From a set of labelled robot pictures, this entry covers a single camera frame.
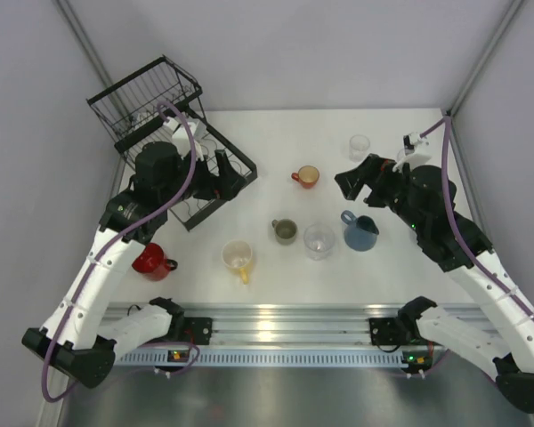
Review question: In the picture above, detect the blue ceramic jug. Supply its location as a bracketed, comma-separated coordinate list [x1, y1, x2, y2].
[341, 210, 380, 252]

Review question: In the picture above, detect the yellow mug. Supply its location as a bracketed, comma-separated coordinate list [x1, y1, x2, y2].
[221, 240, 254, 285]

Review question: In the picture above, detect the red mug black handle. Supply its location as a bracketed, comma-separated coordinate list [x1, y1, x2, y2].
[132, 243, 178, 281]

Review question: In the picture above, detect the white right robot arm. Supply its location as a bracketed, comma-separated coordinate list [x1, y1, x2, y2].
[335, 154, 534, 414]

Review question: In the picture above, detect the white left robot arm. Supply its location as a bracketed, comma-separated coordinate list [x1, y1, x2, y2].
[22, 141, 246, 389]

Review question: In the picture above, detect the clear glass at back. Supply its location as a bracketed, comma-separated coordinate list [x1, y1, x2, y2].
[349, 134, 371, 162]

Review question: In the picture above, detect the clear glass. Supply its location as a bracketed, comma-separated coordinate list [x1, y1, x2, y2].
[303, 222, 336, 261]
[349, 134, 371, 162]

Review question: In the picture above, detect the orange small cup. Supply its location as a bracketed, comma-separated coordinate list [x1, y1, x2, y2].
[291, 165, 320, 189]

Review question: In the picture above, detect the clear glass near centre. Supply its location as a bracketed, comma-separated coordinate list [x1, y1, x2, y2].
[303, 222, 336, 261]

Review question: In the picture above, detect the olive green small cup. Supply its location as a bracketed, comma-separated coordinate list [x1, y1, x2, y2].
[271, 219, 298, 246]

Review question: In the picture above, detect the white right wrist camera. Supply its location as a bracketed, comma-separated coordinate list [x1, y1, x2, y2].
[393, 133, 433, 171]

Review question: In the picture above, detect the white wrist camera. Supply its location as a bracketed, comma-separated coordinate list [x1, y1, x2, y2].
[165, 116, 210, 162]
[393, 133, 433, 171]

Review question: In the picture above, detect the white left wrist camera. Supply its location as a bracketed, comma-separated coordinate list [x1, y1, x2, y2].
[165, 116, 210, 162]

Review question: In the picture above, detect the black wire dish rack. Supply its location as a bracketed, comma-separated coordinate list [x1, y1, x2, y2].
[87, 56, 257, 231]

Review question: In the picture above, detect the aluminium mounting rail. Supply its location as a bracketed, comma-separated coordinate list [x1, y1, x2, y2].
[101, 302, 504, 348]

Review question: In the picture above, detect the slotted cable duct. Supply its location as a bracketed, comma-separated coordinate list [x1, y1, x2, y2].
[115, 349, 408, 368]

